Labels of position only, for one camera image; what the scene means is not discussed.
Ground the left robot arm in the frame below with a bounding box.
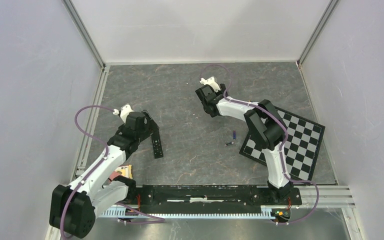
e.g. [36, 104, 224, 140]
[49, 110, 159, 239]

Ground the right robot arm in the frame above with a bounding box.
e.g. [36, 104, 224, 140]
[195, 84, 294, 204]

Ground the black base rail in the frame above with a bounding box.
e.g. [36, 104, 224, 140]
[122, 184, 303, 215]

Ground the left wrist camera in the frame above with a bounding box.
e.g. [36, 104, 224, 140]
[112, 104, 134, 124]

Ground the black remote with buttons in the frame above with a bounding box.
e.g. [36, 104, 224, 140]
[150, 128, 164, 159]

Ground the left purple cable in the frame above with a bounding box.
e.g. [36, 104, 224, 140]
[60, 105, 120, 240]

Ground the white cable duct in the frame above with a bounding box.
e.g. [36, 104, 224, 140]
[98, 205, 289, 220]

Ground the black white chessboard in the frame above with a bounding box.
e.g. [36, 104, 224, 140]
[238, 105, 326, 182]

